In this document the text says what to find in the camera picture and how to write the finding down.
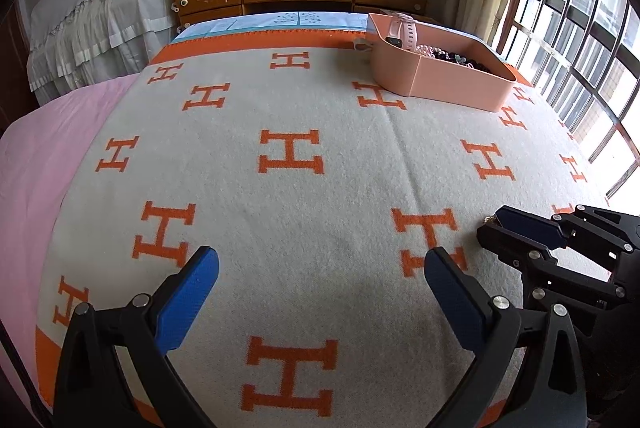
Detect orange H pattern blanket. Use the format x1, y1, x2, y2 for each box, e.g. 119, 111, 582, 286
36, 40, 606, 427

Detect window with metal grille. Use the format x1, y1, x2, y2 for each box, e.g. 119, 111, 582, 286
495, 0, 639, 202

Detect pink storage box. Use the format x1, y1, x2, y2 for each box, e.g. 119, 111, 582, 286
354, 12, 516, 112

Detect pink bed sheet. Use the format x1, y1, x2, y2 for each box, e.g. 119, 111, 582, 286
1, 75, 137, 382

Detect pink smart watch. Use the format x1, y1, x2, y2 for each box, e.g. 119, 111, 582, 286
385, 12, 418, 52

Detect white lace covered piano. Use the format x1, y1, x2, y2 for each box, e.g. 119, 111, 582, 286
26, 0, 178, 104

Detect blue tree print sheet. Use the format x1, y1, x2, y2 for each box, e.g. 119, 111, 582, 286
171, 11, 369, 44

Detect black bead bracelet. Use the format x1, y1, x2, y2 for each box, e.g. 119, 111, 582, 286
432, 48, 494, 73

